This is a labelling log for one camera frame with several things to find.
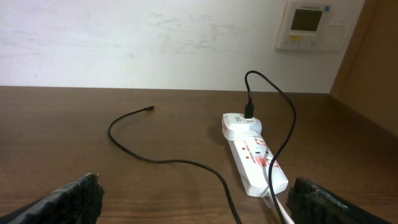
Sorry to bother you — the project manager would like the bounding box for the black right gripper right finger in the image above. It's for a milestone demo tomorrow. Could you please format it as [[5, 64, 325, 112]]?
[[286, 177, 389, 224]]

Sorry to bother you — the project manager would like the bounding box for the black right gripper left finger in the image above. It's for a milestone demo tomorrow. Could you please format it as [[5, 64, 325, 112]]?
[[1, 173, 104, 224]]

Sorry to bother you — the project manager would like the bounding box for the black USB charging cable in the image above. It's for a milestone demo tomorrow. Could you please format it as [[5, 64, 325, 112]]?
[[107, 70, 297, 224]]

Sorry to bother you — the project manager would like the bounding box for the white USB charger adapter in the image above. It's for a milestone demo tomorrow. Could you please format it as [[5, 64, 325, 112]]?
[[222, 113, 262, 141]]

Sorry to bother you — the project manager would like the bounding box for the white power strip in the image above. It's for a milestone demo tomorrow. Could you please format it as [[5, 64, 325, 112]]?
[[228, 136, 289, 197]]

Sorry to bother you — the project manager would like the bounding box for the white power strip cord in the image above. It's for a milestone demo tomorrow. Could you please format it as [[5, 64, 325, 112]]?
[[262, 195, 295, 224]]

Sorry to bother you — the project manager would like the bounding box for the white wall thermostat panel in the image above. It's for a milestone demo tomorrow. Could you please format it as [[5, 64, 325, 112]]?
[[275, 1, 351, 51]]

